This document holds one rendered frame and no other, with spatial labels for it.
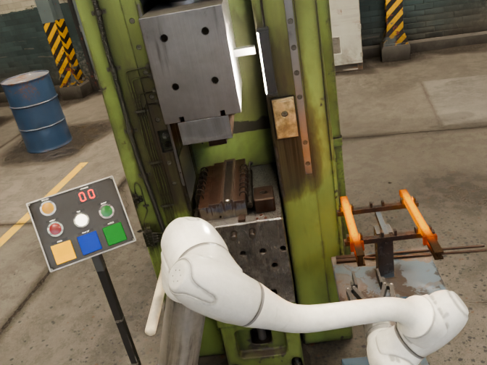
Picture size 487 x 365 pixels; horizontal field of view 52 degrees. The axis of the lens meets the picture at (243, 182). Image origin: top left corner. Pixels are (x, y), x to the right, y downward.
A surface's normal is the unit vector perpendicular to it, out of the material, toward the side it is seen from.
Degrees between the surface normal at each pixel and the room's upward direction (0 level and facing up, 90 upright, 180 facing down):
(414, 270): 0
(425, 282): 0
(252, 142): 90
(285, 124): 90
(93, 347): 0
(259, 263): 90
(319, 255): 90
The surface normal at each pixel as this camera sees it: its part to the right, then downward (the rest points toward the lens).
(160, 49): 0.00, 0.45
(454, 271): -0.17, -0.88
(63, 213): 0.27, -0.14
